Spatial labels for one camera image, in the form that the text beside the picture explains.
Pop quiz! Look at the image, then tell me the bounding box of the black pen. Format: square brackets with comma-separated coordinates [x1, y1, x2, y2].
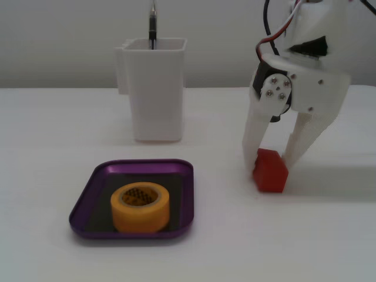
[148, 0, 159, 51]

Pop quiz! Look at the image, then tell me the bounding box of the white plastic container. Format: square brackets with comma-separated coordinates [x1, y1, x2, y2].
[115, 38, 188, 143]

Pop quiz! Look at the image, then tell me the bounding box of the red white servo cable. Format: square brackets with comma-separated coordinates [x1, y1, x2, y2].
[254, 0, 303, 63]

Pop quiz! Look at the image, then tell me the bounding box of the red cube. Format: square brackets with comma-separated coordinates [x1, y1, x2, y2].
[252, 148, 290, 194]

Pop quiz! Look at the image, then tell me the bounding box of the purple metal tray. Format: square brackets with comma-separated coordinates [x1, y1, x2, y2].
[69, 159, 195, 240]

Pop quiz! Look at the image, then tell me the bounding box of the yellow masking tape roll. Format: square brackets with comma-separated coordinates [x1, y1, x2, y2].
[110, 182, 172, 234]

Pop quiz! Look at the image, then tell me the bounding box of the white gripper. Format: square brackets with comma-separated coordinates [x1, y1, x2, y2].
[241, 0, 353, 178]

